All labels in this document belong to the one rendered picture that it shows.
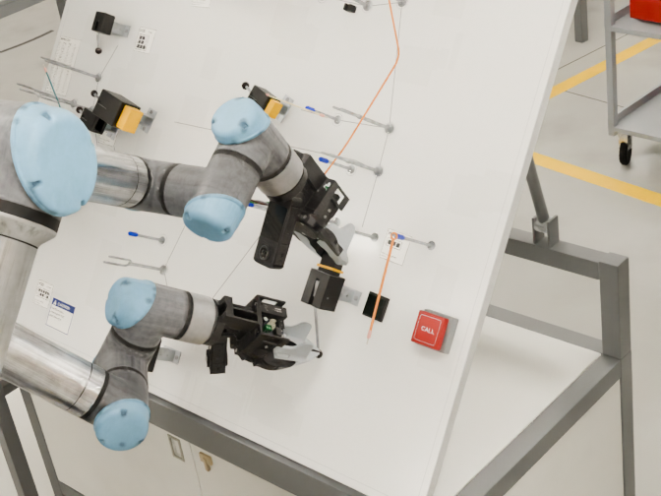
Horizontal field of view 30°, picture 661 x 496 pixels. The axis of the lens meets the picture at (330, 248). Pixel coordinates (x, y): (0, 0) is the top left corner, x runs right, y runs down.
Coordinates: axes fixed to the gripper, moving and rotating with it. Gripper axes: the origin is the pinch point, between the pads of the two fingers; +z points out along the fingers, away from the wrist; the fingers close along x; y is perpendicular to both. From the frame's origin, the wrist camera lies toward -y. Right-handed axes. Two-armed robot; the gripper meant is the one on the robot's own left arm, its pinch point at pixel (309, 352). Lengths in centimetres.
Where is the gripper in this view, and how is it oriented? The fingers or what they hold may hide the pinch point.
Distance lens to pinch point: 199.1
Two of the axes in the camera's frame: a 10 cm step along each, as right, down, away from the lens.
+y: 5.6, -5.2, -6.5
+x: -1.1, -8.2, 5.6
